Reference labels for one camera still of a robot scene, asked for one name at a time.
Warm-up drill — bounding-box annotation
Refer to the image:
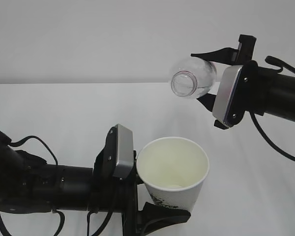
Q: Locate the clear water bottle red label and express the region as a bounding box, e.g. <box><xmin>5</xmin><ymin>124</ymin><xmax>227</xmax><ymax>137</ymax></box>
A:
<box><xmin>170</xmin><ymin>57</ymin><xmax>217</xmax><ymax>98</ymax></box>

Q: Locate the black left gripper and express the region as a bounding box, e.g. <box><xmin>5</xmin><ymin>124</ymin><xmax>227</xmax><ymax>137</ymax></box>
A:
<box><xmin>88</xmin><ymin>150</ymin><xmax>191</xmax><ymax>236</ymax></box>

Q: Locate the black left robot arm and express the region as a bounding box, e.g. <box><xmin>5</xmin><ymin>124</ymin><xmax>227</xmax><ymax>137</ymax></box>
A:
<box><xmin>0</xmin><ymin>125</ymin><xmax>191</xmax><ymax>236</ymax></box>

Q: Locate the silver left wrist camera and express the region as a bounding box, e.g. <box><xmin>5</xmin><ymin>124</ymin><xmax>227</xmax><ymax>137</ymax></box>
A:
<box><xmin>92</xmin><ymin>123</ymin><xmax>134</xmax><ymax>190</ymax></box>

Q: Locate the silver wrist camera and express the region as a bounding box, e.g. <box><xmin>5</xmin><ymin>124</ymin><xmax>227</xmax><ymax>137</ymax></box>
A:
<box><xmin>92</xmin><ymin>123</ymin><xmax>134</xmax><ymax>190</ymax></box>
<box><xmin>212</xmin><ymin>60</ymin><xmax>259</xmax><ymax>130</ymax></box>

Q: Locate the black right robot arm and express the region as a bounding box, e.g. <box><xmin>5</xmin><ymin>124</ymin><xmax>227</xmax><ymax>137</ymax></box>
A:
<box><xmin>191</xmin><ymin>34</ymin><xmax>295</xmax><ymax>130</ymax></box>

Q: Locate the white paper cup green logo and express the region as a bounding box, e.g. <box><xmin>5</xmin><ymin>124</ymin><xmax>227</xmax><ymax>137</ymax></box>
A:
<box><xmin>137</xmin><ymin>137</ymin><xmax>209</xmax><ymax>212</ymax></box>

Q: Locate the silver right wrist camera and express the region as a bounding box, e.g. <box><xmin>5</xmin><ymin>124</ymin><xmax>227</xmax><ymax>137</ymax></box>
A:
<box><xmin>212</xmin><ymin>60</ymin><xmax>259</xmax><ymax>130</ymax></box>

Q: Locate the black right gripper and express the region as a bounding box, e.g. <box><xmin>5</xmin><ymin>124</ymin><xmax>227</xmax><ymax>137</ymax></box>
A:
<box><xmin>190</xmin><ymin>34</ymin><xmax>257</xmax><ymax>113</ymax></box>

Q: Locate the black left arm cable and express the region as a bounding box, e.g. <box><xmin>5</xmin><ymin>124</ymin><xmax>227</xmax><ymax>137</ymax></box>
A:
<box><xmin>0</xmin><ymin>134</ymin><xmax>114</xmax><ymax>236</ymax></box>

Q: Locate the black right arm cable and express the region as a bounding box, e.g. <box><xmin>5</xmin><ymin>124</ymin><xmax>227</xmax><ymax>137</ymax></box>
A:
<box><xmin>249</xmin><ymin>56</ymin><xmax>295</xmax><ymax>169</ymax></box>

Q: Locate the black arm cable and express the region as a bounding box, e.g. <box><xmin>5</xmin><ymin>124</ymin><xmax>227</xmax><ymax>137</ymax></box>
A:
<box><xmin>0</xmin><ymin>134</ymin><xmax>114</xmax><ymax>236</ymax></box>
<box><xmin>249</xmin><ymin>56</ymin><xmax>295</xmax><ymax>169</ymax></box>

